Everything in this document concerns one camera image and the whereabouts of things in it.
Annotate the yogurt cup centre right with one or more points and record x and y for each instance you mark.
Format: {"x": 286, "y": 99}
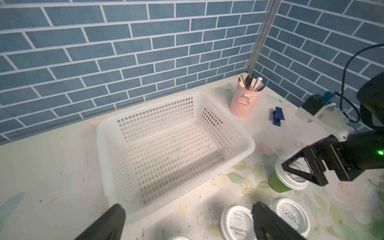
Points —
{"x": 293, "y": 214}

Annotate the pink pen holder cup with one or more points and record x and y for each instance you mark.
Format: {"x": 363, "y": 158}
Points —
{"x": 243, "y": 102}

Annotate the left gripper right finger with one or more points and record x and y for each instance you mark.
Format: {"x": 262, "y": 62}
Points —
{"x": 269, "y": 226}

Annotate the pens in holder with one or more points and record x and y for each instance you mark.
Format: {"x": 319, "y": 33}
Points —
{"x": 250, "y": 83}

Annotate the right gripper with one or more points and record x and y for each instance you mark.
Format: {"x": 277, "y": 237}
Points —
{"x": 348, "y": 159}

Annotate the yogurt cup red label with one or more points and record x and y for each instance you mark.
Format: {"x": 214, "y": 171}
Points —
{"x": 180, "y": 237}

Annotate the yogurt cup top middle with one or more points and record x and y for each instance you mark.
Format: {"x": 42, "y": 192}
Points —
{"x": 237, "y": 223}

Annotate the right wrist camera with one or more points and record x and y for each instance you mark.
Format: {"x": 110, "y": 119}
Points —
{"x": 320, "y": 110}

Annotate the blue clip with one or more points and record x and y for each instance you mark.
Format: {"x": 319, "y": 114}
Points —
{"x": 278, "y": 116}

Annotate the white plastic basket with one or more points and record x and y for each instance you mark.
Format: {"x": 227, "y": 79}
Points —
{"x": 154, "y": 153}

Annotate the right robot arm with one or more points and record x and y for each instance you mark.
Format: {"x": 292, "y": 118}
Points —
{"x": 371, "y": 98}

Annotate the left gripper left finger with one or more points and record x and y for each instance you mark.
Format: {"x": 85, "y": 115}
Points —
{"x": 107, "y": 227}

